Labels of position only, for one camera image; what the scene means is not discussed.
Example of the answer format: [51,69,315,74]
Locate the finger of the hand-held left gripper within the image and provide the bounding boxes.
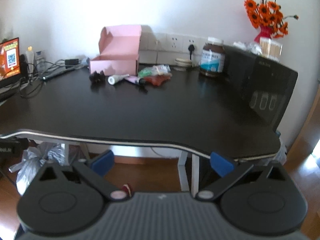
[14,138,29,155]

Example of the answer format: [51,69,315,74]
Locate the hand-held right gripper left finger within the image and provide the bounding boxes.
[37,150,127,202]

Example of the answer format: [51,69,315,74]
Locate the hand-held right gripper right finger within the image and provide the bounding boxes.
[196,151,286,202]

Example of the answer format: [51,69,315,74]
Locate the pink cardboard box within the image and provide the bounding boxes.
[89,25,142,76]

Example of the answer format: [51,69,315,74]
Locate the clear printed packet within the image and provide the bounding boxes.
[137,65,171,77]

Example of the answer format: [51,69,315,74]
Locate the grey plastic bag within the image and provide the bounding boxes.
[9,142,66,197]

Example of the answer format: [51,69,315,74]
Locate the white desk leg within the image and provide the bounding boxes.
[178,152,200,193]

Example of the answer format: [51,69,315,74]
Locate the white tube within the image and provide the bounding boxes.
[108,74,130,86]

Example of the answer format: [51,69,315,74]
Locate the white squeeze bottle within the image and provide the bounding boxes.
[26,46,35,73]

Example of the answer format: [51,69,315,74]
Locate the black hair claw clip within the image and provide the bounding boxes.
[90,71,105,84]

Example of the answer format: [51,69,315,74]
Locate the pink tube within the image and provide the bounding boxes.
[124,76,148,86]

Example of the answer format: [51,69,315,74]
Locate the black box appliance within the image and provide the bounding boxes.
[222,44,299,131]

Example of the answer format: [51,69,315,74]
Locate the red snack packet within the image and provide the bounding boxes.
[144,74,173,86]

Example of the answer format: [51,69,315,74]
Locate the brown supplement jar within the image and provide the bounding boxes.
[199,37,226,77]

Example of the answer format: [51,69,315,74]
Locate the white plastic wrap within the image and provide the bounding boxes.
[234,41,262,54]

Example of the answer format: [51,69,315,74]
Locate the orange flowers in red vase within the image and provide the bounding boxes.
[239,0,299,43]

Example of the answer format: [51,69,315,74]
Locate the black cable tangle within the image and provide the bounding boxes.
[19,59,66,98]

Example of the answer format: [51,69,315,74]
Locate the white double wall socket panel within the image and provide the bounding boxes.
[182,36,208,55]

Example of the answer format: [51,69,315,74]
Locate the white wall panel round port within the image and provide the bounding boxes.
[139,34,152,52]

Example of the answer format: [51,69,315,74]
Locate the white wall panel network jack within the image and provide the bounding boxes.
[149,33,167,52]

